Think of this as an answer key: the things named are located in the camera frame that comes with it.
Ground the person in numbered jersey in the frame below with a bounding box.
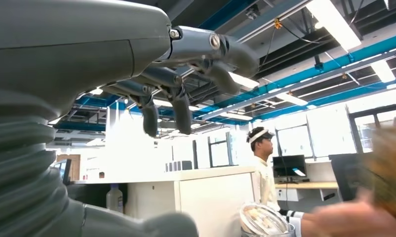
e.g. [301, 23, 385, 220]
[246, 126, 305, 237]

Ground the black office chair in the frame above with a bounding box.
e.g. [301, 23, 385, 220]
[323, 153, 375, 202]

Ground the wooden office desk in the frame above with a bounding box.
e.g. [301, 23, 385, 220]
[275, 181, 340, 212]

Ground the black computer monitor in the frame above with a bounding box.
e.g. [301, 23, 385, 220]
[272, 155, 308, 185]

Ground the clear tumbler with black band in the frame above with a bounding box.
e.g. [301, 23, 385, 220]
[239, 202, 297, 237]

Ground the ceiling light panel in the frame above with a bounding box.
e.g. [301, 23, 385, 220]
[305, 0, 363, 52]
[369, 60, 396, 83]
[276, 92, 309, 107]
[229, 72, 260, 89]

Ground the white desk shelf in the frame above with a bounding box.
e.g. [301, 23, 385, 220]
[124, 166, 261, 237]

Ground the plastic bottle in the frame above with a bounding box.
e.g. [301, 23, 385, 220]
[106, 184, 124, 214]

